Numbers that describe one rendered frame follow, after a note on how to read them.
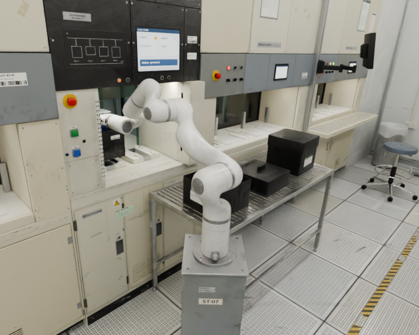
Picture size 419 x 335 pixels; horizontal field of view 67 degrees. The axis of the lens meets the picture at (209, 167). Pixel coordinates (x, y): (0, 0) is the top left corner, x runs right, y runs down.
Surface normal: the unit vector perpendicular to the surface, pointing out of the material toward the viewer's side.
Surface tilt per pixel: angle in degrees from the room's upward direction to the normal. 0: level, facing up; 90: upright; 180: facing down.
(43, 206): 90
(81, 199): 90
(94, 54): 90
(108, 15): 90
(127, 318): 0
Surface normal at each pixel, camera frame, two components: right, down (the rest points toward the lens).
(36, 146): 0.72, 0.29
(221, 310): 0.02, 0.38
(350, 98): -0.69, 0.24
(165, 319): 0.04, -0.92
